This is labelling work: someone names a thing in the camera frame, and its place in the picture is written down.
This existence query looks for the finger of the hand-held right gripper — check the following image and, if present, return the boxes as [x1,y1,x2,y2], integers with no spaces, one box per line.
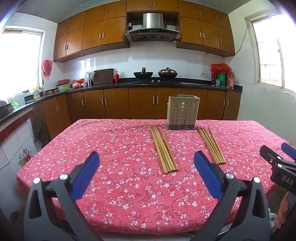
[259,145,290,171]
[281,142,296,160]

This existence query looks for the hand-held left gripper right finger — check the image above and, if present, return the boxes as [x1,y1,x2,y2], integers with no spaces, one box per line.
[190,150,272,241]

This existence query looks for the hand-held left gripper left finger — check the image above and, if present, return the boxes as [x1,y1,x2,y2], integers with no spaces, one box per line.
[23,151,104,241]

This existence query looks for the wooden chopstick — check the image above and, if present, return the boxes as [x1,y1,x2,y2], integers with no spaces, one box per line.
[159,125,179,172]
[208,127,226,164]
[200,126,222,165]
[154,126,173,173]
[196,126,219,165]
[156,126,176,172]
[150,126,168,174]
[198,126,221,165]
[152,126,171,174]
[203,127,224,164]

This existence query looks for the beige perforated chopstick holder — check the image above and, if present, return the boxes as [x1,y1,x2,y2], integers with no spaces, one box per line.
[166,94,201,130]

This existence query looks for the person's right hand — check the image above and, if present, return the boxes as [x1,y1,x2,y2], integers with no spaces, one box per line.
[274,192,296,234]

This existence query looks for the red floral tablecloth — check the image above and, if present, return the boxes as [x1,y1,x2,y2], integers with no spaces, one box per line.
[16,119,296,235]

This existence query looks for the wooden base cabinets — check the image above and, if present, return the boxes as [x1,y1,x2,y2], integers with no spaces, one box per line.
[32,87,242,140]

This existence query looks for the tall red bottle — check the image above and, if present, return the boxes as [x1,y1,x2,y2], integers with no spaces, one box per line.
[227,71,235,90]

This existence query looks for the black kitchen countertop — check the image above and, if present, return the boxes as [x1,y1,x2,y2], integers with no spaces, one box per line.
[0,77,243,123]

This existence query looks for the dark wooden cutting board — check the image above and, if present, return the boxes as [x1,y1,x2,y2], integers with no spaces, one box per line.
[93,68,114,85]

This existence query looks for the black pan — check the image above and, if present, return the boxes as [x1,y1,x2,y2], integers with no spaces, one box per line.
[0,100,13,118]

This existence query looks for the black gas stove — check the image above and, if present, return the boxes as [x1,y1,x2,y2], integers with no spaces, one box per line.
[131,79,183,84]

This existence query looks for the dark pot with lid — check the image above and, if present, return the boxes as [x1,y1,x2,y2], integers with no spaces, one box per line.
[158,67,178,78]

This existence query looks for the hanging red plastic bag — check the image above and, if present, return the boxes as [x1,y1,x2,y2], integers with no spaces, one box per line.
[42,60,53,77]

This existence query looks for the black wok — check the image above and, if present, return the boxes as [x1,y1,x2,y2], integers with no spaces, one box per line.
[133,67,154,82]

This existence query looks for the window beside sink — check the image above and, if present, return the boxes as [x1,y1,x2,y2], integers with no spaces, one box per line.
[0,27,46,103]

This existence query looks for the steel range hood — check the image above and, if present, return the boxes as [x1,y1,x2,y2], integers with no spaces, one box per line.
[125,13,181,42]

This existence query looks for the window with white frame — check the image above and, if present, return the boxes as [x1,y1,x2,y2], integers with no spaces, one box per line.
[248,10,296,96]

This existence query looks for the white wall cable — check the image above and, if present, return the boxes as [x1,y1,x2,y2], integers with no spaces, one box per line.
[203,21,251,75]

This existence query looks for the wooden wall cabinets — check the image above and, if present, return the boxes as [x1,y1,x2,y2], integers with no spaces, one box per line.
[53,0,235,62]

